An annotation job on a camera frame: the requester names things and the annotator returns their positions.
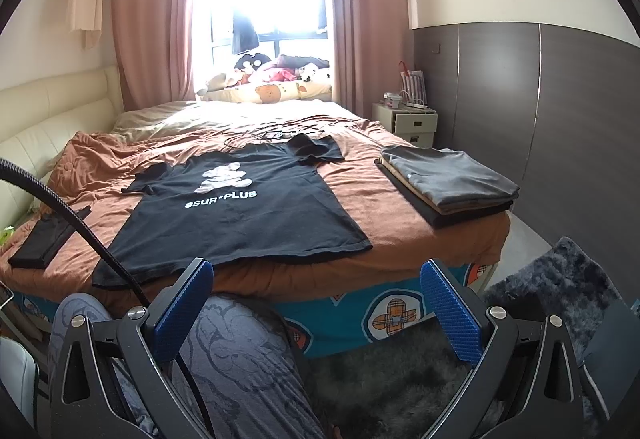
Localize black printed t-shirt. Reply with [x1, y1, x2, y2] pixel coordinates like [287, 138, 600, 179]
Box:
[108, 135, 372, 284]

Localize black clothes pile left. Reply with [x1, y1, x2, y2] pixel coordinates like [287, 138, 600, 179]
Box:
[9, 213, 75, 270]

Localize dark shaggy floor rug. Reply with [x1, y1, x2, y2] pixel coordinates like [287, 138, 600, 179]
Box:
[310, 238, 639, 438]

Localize brown bed blanket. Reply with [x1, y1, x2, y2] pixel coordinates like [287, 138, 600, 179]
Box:
[8, 117, 512, 315]

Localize folded black shirt bottom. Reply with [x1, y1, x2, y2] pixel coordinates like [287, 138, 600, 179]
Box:
[374, 159, 513, 229]

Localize teal patterned bed sheet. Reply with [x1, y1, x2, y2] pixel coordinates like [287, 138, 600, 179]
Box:
[8, 260, 499, 360]

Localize white bedside cabinet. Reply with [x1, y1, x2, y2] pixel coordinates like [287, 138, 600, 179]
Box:
[372, 103, 438, 148]

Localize dark wood wardrobe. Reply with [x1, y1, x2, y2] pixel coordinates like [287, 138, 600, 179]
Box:
[412, 22, 639, 298]

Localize striped bag on cabinet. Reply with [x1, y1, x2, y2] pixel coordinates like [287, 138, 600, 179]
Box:
[398, 61, 427, 109]

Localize cream padded headboard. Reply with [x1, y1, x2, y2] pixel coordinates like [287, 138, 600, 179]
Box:
[0, 64, 125, 240]

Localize bear print long pillow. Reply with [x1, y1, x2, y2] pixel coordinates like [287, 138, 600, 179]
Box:
[198, 69, 332, 104]

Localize pink right curtain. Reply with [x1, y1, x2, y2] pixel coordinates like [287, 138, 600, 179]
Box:
[331, 0, 412, 118]

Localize pink curtain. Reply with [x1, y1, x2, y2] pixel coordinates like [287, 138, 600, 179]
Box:
[331, 0, 412, 118]
[112, 0, 195, 110]

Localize pink left curtain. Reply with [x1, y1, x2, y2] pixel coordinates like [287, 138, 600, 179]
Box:
[112, 0, 195, 110]

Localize black braided cable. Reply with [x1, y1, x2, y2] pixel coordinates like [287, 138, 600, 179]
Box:
[0, 157, 151, 309]

